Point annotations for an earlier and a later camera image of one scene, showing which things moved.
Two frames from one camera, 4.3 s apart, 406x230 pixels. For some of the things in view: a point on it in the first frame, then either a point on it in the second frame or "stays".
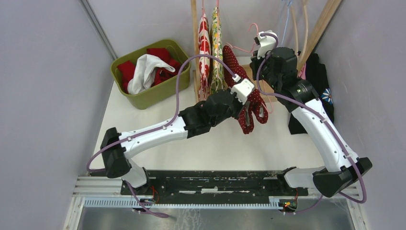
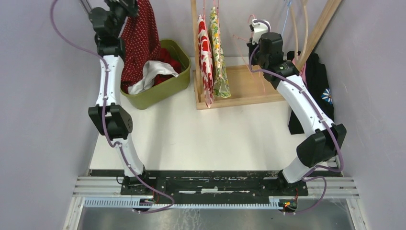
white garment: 147,68 stays
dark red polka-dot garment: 256,104 -> 140,43
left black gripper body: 232,111 -> 120,10
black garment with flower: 316,74 stays
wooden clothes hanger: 305,49 stays
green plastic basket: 164,90 stays
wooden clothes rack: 329,8 stays
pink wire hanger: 271,109 -> 235,37
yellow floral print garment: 217,80 stays
